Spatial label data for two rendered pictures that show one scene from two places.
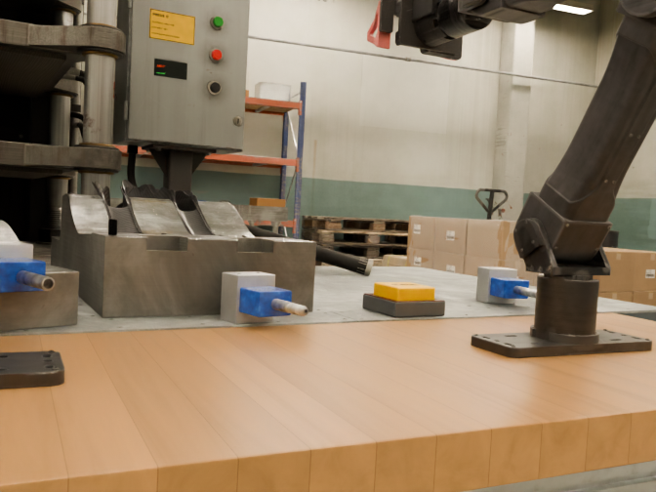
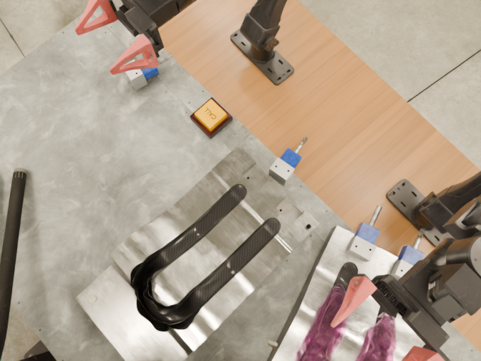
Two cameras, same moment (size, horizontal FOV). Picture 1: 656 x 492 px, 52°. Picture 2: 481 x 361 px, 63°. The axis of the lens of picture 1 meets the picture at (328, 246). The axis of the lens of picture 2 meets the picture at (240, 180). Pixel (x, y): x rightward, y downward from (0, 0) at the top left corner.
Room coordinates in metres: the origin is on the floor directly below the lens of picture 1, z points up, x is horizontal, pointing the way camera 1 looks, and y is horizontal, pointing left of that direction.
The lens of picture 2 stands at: (0.93, 0.33, 1.76)
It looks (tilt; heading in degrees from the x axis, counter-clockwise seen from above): 75 degrees down; 256
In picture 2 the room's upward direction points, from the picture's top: 1 degrees counter-clockwise
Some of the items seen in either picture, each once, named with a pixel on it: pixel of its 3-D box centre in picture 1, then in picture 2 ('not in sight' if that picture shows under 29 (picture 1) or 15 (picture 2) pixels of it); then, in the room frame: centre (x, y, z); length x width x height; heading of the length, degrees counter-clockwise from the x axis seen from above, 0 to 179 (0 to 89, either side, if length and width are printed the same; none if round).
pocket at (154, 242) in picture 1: (162, 252); (289, 210); (0.78, 0.19, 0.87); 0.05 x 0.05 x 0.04; 29
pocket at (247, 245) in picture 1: (248, 254); (256, 177); (0.83, 0.10, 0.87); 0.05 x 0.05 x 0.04; 29
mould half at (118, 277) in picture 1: (163, 243); (197, 261); (1.01, 0.25, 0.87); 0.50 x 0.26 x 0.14; 29
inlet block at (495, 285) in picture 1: (512, 288); (150, 66); (1.01, -0.28, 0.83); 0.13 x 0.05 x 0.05; 17
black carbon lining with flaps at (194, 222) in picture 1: (160, 211); (204, 257); (0.99, 0.25, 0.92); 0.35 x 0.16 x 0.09; 29
